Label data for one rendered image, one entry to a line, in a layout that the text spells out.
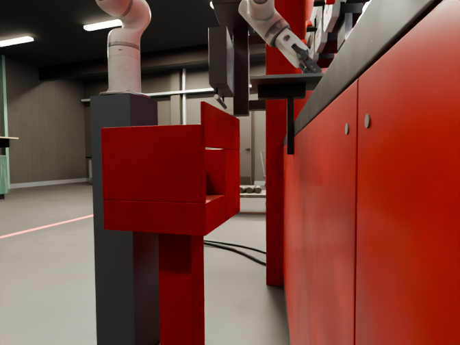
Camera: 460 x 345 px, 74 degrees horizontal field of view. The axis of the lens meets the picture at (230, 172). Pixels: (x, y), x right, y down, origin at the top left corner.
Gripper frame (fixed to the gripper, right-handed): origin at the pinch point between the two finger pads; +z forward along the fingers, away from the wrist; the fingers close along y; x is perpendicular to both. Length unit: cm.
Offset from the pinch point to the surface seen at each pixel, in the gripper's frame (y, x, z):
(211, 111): -57, 26, 4
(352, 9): -4.2, -18.3, -5.3
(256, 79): -10.4, 14.7, -8.1
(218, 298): 60, 102, 48
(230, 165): -47, 30, 10
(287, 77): -9.9, 8.1, -2.5
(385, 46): -78, 13, 14
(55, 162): 723, 578, -450
